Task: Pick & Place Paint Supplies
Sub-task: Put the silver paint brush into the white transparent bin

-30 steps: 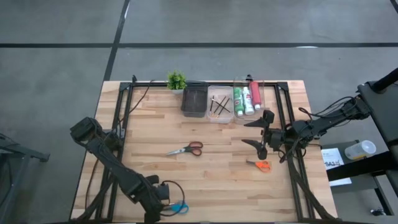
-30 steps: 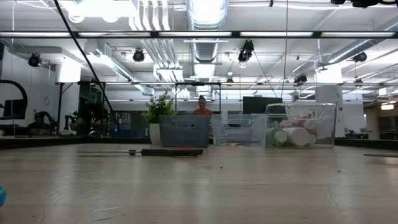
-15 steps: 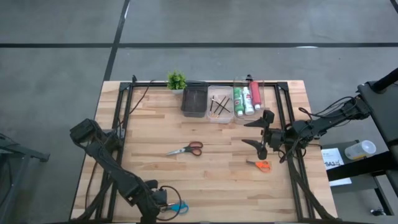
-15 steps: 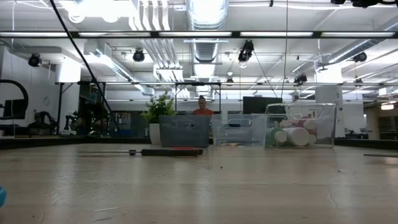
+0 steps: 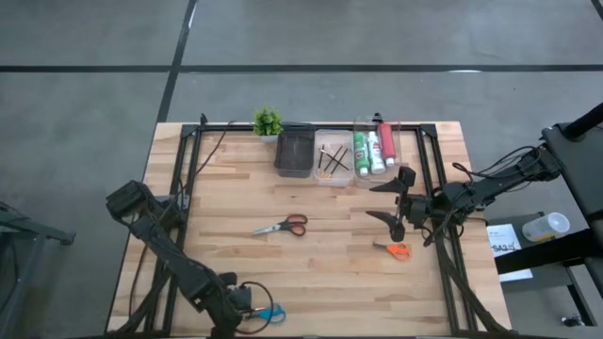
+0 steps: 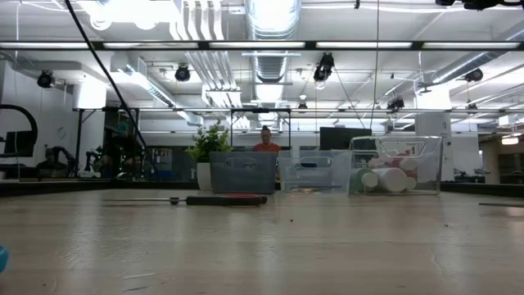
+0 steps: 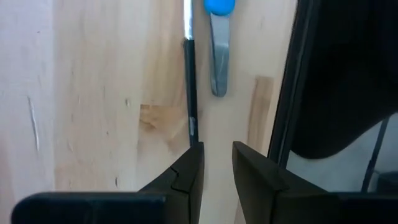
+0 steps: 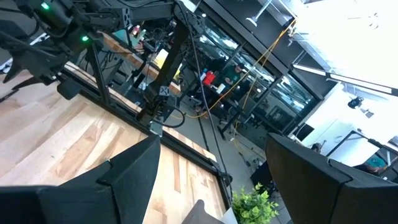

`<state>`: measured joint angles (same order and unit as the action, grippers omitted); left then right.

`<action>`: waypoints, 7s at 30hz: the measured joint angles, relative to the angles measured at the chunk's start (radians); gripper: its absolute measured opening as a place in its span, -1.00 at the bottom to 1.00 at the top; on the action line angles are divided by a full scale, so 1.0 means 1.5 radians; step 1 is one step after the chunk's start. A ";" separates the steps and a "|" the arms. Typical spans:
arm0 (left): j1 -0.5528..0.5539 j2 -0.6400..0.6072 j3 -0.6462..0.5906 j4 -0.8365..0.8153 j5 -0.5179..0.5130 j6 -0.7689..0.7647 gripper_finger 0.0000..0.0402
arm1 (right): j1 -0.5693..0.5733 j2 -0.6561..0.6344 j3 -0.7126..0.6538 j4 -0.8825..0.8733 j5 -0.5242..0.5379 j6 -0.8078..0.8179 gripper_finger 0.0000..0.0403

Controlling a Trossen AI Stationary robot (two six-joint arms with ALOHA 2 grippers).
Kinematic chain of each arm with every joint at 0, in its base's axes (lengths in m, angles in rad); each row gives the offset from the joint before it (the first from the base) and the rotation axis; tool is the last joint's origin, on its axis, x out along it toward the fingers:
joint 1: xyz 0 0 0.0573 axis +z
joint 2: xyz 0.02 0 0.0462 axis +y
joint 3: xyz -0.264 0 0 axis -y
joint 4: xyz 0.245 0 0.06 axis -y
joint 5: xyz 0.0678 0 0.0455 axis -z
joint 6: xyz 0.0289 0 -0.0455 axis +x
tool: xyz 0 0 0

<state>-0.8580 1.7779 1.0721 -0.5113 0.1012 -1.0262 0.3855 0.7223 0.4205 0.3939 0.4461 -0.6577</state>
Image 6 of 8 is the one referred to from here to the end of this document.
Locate black wall-side monitor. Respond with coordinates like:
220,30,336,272
3,129,36,159

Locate green paint bottle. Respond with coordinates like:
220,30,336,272
347,167,380,193

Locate black aluminium table frame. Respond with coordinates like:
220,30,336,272
0,179,524,207

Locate black overhead frame beam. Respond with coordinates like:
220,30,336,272
0,39,524,52

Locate person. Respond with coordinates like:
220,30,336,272
102,122,142,179
251,125,282,153

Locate black computer monitor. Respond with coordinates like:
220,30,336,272
319,126,373,152

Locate grey plastic bin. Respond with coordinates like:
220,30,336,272
208,150,278,195

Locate white paint bottle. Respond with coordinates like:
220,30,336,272
373,166,409,193

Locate black looped cable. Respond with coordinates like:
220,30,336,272
0,104,38,159

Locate silver ceiling air duct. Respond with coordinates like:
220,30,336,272
244,0,302,85

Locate black background workstation frame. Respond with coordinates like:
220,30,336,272
73,107,292,181

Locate red and black scissors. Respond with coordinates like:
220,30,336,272
104,193,268,207

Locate small clear plastic bin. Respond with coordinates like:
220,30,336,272
278,149,353,194

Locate tall clear plastic bin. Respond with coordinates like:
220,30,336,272
347,135,444,196

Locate small potted green plant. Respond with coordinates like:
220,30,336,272
186,120,235,193

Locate pink paint bottle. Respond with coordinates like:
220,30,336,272
367,157,418,179

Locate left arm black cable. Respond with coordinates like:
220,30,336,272
64,0,160,181

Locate thin hanging wire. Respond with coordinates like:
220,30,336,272
370,0,380,130

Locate black hanging ceiling camera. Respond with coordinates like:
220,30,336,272
313,52,336,83

